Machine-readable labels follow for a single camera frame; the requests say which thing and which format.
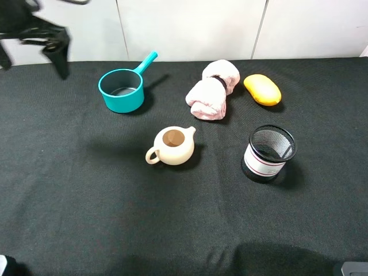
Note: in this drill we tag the black tablecloth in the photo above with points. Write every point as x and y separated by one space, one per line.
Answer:
78 197

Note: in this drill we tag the teal plastic saucepan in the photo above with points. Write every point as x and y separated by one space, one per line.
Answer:
122 89

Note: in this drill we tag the black mesh pen holder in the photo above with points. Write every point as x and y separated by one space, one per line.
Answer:
269 148

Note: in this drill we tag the yellow mango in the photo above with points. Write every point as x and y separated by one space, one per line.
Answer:
263 90

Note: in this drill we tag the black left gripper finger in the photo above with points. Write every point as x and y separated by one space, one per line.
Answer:
5 61
58 55

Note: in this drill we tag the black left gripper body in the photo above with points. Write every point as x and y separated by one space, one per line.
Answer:
19 22

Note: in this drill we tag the cream ceramic teapot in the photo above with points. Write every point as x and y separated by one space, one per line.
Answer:
172 145

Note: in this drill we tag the pink towel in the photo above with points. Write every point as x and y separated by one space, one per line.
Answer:
207 99

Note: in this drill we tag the grey object bottom right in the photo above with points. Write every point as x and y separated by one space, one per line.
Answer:
351 269

